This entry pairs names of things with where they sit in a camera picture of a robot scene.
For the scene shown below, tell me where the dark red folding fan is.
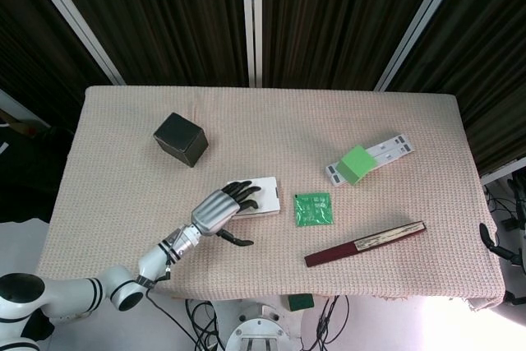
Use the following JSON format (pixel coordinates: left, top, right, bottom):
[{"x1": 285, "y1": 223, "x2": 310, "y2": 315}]
[{"x1": 303, "y1": 220, "x2": 427, "y2": 269}]

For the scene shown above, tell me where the green tea packet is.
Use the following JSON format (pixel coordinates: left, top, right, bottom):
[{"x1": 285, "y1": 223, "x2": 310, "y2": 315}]
[{"x1": 292, "y1": 191, "x2": 335, "y2": 229}]

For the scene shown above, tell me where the black cardboard box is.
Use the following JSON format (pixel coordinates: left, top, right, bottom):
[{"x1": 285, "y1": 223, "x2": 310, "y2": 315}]
[{"x1": 153, "y1": 112, "x2": 209, "y2": 169}]

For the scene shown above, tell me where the white cardboard box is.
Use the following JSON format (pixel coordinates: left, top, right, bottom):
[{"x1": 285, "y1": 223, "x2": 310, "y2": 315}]
[{"x1": 224, "y1": 176, "x2": 283, "y2": 221}]

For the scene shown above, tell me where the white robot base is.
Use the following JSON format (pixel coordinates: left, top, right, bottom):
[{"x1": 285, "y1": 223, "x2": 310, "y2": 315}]
[{"x1": 224, "y1": 298, "x2": 298, "y2": 351}]

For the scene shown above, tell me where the black cable bundle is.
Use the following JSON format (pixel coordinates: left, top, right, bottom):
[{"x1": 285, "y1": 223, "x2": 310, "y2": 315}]
[
  {"x1": 312, "y1": 295, "x2": 351, "y2": 351},
  {"x1": 183, "y1": 297, "x2": 225, "y2": 351}
]

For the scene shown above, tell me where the white grey flat device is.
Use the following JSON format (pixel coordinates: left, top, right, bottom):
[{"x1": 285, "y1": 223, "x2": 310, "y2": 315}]
[{"x1": 325, "y1": 132, "x2": 418, "y2": 191}]

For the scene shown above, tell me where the green block under table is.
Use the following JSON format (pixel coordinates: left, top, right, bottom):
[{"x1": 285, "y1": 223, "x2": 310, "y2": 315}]
[{"x1": 287, "y1": 293, "x2": 315, "y2": 312}]

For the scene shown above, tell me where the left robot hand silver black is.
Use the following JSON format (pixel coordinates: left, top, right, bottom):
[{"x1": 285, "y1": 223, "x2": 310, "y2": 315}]
[{"x1": 190, "y1": 180, "x2": 265, "y2": 247}]

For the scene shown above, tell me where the beige waffle tablecloth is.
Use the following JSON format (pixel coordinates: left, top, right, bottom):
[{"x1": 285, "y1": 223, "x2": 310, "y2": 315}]
[{"x1": 35, "y1": 85, "x2": 506, "y2": 312}]

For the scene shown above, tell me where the white frame post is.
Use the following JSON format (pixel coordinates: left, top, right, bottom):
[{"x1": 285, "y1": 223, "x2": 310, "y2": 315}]
[
  {"x1": 241, "y1": 0, "x2": 265, "y2": 89},
  {"x1": 19, "y1": 0, "x2": 127, "y2": 85},
  {"x1": 372, "y1": 0, "x2": 472, "y2": 93}
]

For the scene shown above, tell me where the dark brown pleated curtain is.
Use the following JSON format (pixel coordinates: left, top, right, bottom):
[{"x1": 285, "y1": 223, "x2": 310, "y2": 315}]
[{"x1": 0, "y1": 0, "x2": 526, "y2": 175}]

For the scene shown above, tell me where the green foam cube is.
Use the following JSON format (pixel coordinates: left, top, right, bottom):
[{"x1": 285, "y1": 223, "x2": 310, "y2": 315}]
[{"x1": 335, "y1": 145, "x2": 377, "y2": 187}]

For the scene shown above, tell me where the right robot hand black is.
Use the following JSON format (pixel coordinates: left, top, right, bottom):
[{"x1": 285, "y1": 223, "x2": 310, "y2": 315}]
[{"x1": 479, "y1": 223, "x2": 515, "y2": 262}]

